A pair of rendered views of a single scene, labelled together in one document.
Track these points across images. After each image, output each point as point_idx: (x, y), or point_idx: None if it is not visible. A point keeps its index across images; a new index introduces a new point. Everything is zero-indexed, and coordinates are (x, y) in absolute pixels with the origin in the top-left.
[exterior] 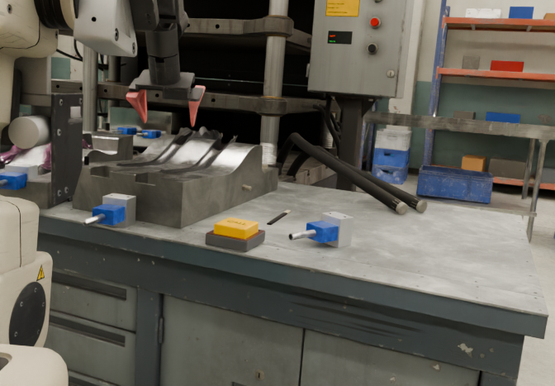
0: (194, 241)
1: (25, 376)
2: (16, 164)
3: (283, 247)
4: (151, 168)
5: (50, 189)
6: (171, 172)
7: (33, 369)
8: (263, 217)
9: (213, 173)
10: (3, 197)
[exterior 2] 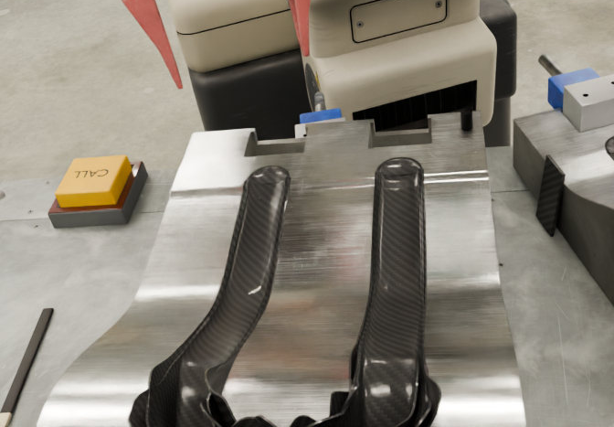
0: (168, 176)
1: None
2: (603, 82)
3: (20, 221)
4: (337, 198)
5: (517, 140)
6: (279, 208)
7: None
8: (64, 353)
9: (174, 250)
10: None
